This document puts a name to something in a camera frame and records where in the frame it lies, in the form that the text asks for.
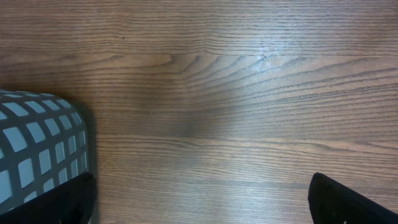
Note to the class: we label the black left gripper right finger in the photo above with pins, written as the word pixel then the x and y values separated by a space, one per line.
pixel 331 202

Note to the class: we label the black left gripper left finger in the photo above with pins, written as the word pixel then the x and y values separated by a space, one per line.
pixel 72 202

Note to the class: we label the grey plastic shopping basket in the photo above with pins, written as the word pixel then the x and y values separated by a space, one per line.
pixel 45 142

